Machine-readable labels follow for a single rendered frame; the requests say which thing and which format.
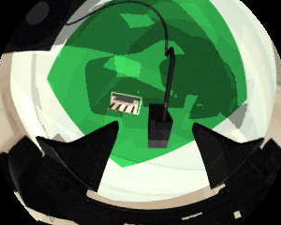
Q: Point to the black cable with plug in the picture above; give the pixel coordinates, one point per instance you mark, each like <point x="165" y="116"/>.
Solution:
<point x="159" y="119"/>

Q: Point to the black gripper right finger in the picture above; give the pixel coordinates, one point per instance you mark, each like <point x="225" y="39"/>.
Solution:
<point x="221" y="156"/>

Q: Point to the green circuit board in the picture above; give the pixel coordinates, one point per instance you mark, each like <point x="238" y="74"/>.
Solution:
<point x="114" y="66"/>

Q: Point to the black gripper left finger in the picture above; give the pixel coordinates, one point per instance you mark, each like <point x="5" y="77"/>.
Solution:
<point x="87" y="157"/>

